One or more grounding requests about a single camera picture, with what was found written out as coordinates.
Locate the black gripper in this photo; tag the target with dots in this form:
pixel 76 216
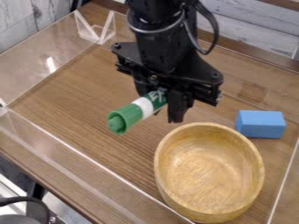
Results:
pixel 163 59

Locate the green Expo marker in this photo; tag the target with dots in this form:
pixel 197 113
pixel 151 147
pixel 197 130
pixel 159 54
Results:
pixel 123 118

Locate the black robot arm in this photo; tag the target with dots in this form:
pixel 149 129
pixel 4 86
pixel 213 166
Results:
pixel 169 11

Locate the brown wooden bowl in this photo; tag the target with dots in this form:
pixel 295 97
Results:
pixel 208 172

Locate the blue foam block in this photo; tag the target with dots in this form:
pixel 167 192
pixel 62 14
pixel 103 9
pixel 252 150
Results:
pixel 260 124

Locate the clear acrylic corner bracket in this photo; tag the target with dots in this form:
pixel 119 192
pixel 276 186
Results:
pixel 93 33

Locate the clear acrylic barrier wall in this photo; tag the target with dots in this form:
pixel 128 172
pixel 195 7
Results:
pixel 96 191

